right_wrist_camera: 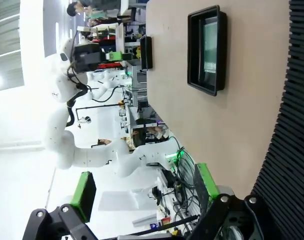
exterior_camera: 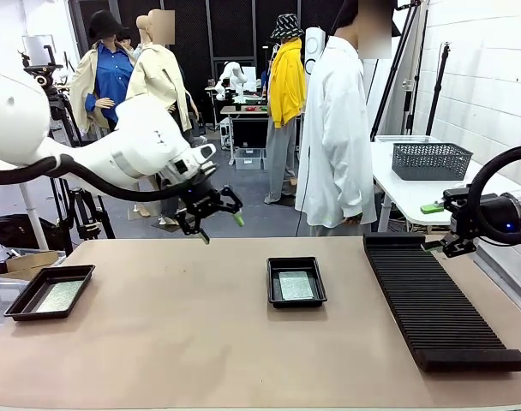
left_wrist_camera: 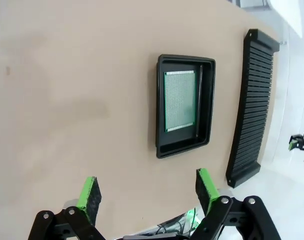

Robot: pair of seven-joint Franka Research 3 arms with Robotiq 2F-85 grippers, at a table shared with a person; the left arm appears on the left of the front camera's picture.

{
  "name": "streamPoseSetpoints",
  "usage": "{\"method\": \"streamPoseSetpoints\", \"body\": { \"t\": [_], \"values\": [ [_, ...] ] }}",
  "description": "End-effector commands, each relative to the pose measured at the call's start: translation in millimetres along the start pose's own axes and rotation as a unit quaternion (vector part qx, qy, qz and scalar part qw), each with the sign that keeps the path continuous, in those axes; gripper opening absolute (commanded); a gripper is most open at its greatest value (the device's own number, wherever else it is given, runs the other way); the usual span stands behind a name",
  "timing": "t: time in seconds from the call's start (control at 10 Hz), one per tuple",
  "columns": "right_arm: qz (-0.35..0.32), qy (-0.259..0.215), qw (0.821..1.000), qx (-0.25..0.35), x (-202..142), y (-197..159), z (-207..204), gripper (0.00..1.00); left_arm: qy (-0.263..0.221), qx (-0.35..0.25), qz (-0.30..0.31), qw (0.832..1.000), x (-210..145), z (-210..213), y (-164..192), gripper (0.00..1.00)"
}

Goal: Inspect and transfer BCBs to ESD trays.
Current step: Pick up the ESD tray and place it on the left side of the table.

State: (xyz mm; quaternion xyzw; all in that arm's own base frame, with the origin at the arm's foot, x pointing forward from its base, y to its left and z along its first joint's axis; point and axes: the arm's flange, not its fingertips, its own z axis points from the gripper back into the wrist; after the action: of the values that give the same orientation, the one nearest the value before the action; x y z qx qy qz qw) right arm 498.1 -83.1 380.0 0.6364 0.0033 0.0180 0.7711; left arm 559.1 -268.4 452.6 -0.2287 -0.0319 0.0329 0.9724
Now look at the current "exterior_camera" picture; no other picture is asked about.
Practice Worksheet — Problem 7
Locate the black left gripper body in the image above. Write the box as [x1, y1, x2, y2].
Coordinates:
[159, 161, 222, 213]

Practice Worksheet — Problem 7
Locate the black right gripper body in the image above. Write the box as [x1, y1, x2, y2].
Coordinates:
[442, 187, 480, 236]

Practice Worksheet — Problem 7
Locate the green circuit board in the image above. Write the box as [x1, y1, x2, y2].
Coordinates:
[35, 280, 87, 313]
[278, 271, 316, 301]

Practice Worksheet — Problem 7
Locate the black ESD tray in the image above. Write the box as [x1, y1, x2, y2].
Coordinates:
[266, 256, 329, 309]
[3, 264, 97, 322]

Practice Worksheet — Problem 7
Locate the person right forearm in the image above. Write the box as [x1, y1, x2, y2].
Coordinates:
[328, 162, 378, 223]

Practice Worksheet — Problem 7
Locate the white folding table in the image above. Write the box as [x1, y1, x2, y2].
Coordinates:
[369, 135, 521, 235]

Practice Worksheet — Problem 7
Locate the clear plastic storage bin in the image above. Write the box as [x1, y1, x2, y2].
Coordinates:
[234, 146, 264, 171]

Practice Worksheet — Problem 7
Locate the grey plastic mesh basket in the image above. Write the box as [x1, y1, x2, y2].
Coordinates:
[391, 142, 475, 182]

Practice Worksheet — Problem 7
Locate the clear plastic box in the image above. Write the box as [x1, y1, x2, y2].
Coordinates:
[374, 134, 441, 145]

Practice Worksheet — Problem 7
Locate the small work table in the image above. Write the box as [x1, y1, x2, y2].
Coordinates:
[219, 100, 270, 166]

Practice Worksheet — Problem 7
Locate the mannequin in beige jacket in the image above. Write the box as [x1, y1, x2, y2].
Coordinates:
[125, 8, 201, 227]

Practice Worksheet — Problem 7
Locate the black light stand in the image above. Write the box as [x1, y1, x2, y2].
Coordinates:
[425, 41, 452, 137]
[369, 0, 428, 142]

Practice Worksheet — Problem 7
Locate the person in white shirt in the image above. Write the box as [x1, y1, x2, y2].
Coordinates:
[294, 0, 398, 237]

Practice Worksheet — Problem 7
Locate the mannequin in yellow hoodie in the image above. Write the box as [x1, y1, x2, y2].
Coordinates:
[264, 13, 308, 206]

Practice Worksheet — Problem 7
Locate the mannequin in blue shirt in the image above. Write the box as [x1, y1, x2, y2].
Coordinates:
[69, 10, 137, 134]

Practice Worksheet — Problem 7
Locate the brown cardboard box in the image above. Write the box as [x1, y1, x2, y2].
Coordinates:
[0, 250, 60, 282]

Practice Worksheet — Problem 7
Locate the white tower fan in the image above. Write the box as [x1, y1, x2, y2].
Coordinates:
[303, 26, 328, 76]

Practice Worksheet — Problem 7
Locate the black bag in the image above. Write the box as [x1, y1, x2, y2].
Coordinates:
[0, 212, 69, 252]

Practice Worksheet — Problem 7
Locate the patterned bucket hat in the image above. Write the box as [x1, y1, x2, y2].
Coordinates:
[271, 13, 305, 40]

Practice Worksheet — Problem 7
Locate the black wide brim hat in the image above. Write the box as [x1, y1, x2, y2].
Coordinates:
[88, 10, 129, 44]

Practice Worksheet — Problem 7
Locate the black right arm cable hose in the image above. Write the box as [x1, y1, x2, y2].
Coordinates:
[468, 144, 521, 247]

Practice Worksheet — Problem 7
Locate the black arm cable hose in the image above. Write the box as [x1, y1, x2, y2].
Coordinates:
[468, 144, 521, 247]
[0, 153, 189, 202]

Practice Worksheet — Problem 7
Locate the grey aluminium table rail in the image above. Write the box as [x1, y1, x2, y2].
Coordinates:
[474, 246, 521, 320]

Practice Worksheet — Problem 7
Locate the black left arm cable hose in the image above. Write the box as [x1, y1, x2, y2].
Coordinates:
[0, 153, 189, 202]

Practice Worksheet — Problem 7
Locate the black camera tripod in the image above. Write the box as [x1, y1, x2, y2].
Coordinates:
[45, 85, 116, 253]

